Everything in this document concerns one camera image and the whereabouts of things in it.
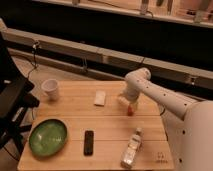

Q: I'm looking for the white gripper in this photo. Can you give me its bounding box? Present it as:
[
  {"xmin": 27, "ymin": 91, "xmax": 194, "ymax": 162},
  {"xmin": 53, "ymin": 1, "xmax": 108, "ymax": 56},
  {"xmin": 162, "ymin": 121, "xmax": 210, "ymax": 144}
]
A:
[{"xmin": 117, "ymin": 87, "xmax": 139, "ymax": 112}]

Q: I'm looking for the red orange pepper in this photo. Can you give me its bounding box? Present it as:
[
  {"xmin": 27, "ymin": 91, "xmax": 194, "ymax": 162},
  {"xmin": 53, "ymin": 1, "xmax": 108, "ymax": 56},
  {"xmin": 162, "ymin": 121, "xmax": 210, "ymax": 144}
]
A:
[{"xmin": 127, "ymin": 106, "xmax": 134, "ymax": 116}]

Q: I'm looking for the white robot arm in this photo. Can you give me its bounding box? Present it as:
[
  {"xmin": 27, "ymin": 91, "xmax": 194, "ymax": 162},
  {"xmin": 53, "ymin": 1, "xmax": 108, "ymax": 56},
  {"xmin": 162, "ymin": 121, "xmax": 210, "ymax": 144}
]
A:
[{"xmin": 121, "ymin": 68, "xmax": 213, "ymax": 171}]

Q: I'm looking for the white sponge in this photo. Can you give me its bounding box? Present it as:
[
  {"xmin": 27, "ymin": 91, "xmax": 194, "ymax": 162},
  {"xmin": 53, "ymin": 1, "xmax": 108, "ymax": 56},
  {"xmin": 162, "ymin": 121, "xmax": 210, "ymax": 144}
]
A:
[{"xmin": 94, "ymin": 91, "xmax": 106, "ymax": 106}]

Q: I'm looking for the clear plastic bottle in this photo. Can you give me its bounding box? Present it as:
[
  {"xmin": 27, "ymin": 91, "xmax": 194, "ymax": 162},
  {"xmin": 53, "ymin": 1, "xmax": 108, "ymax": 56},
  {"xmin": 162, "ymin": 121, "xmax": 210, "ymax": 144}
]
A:
[{"xmin": 121, "ymin": 127, "xmax": 142, "ymax": 169}]

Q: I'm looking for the black remote control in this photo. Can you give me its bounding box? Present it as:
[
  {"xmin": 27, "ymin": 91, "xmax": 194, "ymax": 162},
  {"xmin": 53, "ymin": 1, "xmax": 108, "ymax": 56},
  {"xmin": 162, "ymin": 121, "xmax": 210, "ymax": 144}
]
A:
[{"xmin": 84, "ymin": 130, "xmax": 94, "ymax": 156}]

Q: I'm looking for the white paper cup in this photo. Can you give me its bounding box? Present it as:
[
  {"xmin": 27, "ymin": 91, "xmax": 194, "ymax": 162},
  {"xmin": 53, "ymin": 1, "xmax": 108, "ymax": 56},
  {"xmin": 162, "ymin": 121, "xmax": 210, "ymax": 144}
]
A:
[{"xmin": 41, "ymin": 79, "xmax": 59, "ymax": 101}]

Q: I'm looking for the green bowl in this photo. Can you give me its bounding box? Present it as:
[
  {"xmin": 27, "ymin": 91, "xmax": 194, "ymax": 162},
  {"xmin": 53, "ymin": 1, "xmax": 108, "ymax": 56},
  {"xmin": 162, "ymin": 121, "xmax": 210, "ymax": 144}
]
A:
[{"xmin": 29, "ymin": 119, "xmax": 68, "ymax": 157}]

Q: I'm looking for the black office chair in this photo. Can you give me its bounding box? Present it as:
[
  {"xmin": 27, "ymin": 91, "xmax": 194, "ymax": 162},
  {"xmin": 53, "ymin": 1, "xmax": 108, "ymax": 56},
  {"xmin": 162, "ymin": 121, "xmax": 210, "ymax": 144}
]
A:
[{"xmin": 0, "ymin": 33, "xmax": 39, "ymax": 154}]

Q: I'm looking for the black hanging cable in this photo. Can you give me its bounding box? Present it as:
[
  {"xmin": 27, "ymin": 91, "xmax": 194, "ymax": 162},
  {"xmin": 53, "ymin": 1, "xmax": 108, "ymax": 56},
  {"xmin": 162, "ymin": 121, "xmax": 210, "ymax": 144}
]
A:
[{"xmin": 26, "ymin": 41, "xmax": 40, "ymax": 80}]

